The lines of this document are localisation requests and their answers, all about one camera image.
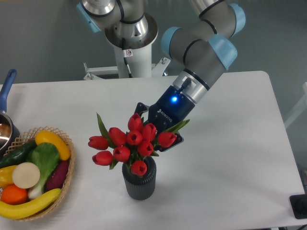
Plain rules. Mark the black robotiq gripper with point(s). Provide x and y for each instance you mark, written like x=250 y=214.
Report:
x=170 y=109

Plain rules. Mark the red tulip bouquet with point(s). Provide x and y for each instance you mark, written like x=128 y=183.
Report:
x=131 y=147

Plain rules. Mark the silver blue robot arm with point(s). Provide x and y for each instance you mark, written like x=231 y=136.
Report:
x=204 y=50

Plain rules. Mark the dark grey ribbed vase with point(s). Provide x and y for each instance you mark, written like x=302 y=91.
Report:
x=140 y=188

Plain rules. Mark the green bok choy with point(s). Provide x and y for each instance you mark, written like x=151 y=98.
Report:
x=46 y=157

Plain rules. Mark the purple sweet potato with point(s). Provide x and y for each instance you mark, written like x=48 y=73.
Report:
x=57 y=178

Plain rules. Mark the woven wicker basket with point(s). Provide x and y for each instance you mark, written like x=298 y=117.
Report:
x=30 y=135

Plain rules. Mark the green cucumber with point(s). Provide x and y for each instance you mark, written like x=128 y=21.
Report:
x=18 y=155

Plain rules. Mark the black device at table edge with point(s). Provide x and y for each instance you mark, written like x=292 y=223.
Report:
x=299 y=205

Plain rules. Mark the yellow bell pepper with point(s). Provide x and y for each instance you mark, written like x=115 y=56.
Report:
x=6 y=176

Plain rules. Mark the orange fruit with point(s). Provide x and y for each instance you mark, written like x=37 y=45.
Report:
x=14 y=195

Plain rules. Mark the yellow banana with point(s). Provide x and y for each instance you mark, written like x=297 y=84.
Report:
x=29 y=208

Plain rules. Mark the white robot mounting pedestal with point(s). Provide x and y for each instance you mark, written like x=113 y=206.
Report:
x=130 y=63

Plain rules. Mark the blue handled saucepan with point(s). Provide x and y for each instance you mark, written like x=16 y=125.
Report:
x=8 y=131

